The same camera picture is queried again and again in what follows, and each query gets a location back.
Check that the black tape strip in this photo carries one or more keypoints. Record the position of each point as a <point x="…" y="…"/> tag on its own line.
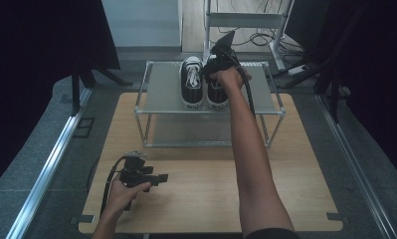
<point x="337" y="216"/>
<point x="85" y="219"/>

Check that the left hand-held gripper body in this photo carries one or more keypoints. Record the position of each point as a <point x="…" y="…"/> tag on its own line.
<point x="134" y="174"/>

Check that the black sleeve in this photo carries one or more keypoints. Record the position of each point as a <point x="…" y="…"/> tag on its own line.
<point x="272" y="234"/>

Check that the grey metal shoe rack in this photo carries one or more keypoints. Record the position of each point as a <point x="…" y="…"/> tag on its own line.
<point x="162" y="89"/>

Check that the white metal stand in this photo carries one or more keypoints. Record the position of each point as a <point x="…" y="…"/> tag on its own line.
<point x="249" y="20"/>

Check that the black canvas sneaker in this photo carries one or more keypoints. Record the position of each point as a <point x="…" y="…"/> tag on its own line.
<point x="192" y="91"/>
<point x="216" y="96"/>

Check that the aluminium floor rail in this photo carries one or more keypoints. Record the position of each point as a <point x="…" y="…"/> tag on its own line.
<point x="355" y="172"/>
<point x="46" y="172"/>

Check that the person's left hand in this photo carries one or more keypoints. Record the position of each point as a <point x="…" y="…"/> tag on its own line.
<point x="123" y="197"/>

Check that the black tripod stand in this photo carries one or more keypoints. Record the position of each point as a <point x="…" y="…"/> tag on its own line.
<point x="333" y="96"/>
<point x="76" y="89"/>

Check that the black curtain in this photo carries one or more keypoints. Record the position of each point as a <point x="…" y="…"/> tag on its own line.
<point x="37" y="66"/>
<point x="375" y="66"/>

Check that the white power strip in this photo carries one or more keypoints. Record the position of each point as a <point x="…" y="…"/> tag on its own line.
<point x="298" y="69"/>

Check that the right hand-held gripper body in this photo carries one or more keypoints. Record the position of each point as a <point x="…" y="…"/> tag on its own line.
<point x="221" y="58"/>

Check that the person's right hand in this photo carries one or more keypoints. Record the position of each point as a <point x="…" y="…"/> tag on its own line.
<point x="232" y="79"/>

